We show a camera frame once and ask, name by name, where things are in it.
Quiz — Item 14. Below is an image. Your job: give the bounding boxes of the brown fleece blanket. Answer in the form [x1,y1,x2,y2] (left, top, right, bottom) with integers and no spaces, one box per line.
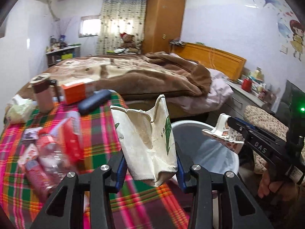
[18,51,212,98]

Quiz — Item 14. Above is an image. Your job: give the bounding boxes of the floral cushion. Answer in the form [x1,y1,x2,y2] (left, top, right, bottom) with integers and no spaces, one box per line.
[243,105,305,174]

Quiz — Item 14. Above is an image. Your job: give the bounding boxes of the small purple printed box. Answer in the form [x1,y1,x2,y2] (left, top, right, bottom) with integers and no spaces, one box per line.
[22,127,43,140]

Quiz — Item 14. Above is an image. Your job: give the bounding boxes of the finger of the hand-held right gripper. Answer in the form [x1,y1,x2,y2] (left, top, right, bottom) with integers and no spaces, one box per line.
[238,130,290,163]
[226,116,289,140]

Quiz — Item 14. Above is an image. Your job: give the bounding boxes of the brown teddy bear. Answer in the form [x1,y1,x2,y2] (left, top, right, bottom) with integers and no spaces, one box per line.
[119,32,140,54]

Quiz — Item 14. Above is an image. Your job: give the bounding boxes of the small window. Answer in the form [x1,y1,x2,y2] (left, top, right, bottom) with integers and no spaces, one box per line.
[79,15,100,38]

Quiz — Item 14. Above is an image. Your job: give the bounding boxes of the decorative dry branches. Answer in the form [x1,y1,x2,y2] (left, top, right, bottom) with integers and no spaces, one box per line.
[57,19,72,39]

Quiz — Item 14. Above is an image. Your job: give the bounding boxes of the pink bed sheet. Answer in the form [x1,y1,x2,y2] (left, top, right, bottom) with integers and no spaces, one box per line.
[164,68,234,115]

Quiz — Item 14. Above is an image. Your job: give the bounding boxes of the plaid tablecloth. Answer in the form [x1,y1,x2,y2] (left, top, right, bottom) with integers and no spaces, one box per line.
[0,92,191,229]

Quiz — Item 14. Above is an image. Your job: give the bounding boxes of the white nightstand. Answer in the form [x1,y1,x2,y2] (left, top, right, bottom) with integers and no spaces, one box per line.
[224,80,270,122]

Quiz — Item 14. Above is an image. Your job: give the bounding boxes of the cluttered shelf unit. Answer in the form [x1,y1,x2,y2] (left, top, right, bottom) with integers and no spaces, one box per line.
[46,45,80,68]

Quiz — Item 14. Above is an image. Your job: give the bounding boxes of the floral curtain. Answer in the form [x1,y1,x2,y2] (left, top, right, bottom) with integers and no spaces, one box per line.
[96,0,149,55]

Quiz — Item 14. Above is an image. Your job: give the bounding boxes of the clear plastic bottle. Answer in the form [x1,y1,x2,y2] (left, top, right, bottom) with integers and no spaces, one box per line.
[25,129,79,196]

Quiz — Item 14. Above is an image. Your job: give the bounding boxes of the white plastic bin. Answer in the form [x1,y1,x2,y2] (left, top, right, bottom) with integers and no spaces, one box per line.
[170,120,240,194]

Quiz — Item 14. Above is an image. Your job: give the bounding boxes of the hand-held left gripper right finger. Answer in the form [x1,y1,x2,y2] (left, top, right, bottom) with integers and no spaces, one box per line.
[175,156,274,229]

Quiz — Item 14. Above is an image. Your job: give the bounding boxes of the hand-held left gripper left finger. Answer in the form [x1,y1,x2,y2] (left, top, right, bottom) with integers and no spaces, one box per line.
[31,151,125,229]

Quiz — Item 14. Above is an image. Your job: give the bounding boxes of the orange cardboard box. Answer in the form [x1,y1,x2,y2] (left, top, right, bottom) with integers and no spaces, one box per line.
[61,79,96,105]

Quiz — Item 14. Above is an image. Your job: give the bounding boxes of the crushed white printed paper cup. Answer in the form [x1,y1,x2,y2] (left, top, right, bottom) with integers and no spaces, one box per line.
[201,114,245,154]

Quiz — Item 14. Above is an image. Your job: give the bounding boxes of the cartoon girl wall sticker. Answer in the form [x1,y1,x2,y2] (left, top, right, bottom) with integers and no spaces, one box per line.
[278,19,305,61]

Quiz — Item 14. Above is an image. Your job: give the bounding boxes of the orange wooden wardrobe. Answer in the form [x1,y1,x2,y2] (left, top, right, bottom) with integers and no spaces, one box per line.
[142,0,187,54]

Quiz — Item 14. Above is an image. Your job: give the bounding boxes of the red jar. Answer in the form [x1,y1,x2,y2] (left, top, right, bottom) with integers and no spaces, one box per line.
[242,77,252,91]

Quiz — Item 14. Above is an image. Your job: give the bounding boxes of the person's right hand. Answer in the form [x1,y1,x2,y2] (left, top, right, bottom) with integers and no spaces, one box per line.
[258,169,299,202]

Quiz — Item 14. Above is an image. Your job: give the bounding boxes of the orange wooden headboard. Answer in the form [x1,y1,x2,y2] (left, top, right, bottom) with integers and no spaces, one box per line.
[174,42,247,81]

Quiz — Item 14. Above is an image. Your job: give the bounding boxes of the pale tissue pack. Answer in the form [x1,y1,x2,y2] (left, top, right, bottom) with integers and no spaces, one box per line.
[5,94,36,124]

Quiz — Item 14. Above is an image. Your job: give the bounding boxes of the brown lidded mug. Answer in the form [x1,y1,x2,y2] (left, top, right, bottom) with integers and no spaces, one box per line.
[30,73,60,114]

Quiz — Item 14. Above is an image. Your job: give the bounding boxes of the red white small packet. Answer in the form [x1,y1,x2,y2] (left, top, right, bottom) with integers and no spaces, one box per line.
[18,144,40,170]

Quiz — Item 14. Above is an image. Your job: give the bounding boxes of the crushed white green paper cup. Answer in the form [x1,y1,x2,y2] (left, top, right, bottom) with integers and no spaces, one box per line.
[110,95,179,187]

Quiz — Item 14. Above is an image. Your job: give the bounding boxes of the red snack packet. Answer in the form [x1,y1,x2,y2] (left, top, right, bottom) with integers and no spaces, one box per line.
[58,118,85,164]

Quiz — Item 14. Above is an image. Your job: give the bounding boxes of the dark blue glasses case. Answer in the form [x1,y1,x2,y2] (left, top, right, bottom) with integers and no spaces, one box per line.
[78,89,111,115]

